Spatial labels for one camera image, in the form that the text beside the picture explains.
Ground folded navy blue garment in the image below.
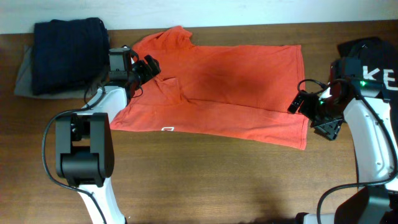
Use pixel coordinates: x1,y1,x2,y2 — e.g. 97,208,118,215
32,17,109,95

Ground folded grey garment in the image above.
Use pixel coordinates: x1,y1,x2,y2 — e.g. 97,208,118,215
14,46,105,99

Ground black printed t-shirt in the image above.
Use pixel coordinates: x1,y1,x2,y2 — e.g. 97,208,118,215
337,36,398,144

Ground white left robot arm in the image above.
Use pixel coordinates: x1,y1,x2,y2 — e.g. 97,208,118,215
52,46,161,223

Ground red printed t-shirt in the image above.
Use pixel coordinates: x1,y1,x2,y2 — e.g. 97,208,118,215
111,26,308,150

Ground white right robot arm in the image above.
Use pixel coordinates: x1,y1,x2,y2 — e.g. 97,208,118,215
288,57,397,224

